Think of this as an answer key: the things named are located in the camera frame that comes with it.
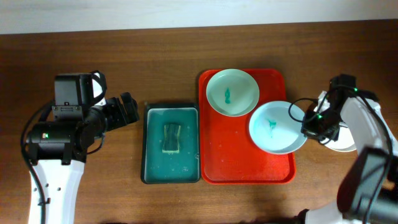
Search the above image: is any pale green plate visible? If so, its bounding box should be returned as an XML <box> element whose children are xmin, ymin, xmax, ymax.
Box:
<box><xmin>206</xmin><ymin>69</ymin><xmax>260</xmax><ymax>117</ymax></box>

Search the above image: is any green yellow sponge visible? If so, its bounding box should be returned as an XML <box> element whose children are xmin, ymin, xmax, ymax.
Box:
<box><xmin>162</xmin><ymin>123</ymin><xmax>181</xmax><ymax>153</ymax></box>

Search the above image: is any red plastic tray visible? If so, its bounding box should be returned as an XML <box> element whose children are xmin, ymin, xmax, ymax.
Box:
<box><xmin>198</xmin><ymin>69</ymin><xmax>296</xmax><ymax>185</ymax></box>

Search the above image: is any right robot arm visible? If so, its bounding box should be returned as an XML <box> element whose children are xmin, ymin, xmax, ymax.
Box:
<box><xmin>297</xmin><ymin>74</ymin><xmax>397</xmax><ymax>223</ymax></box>

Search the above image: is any dark green sponge tray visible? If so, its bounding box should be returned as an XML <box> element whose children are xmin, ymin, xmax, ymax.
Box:
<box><xmin>141</xmin><ymin>103</ymin><xmax>201</xmax><ymax>184</ymax></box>

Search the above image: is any white plate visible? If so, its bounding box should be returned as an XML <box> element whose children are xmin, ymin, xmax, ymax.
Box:
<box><xmin>313</xmin><ymin>91</ymin><xmax>356</xmax><ymax>152</ymax></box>

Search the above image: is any light blue plate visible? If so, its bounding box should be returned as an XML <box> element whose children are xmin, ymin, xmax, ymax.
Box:
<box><xmin>249</xmin><ymin>101</ymin><xmax>307</xmax><ymax>155</ymax></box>

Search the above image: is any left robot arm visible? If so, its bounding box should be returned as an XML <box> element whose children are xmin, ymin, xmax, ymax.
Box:
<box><xmin>21</xmin><ymin>71</ymin><xmax>139</xmax><ymax>223</ymax></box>

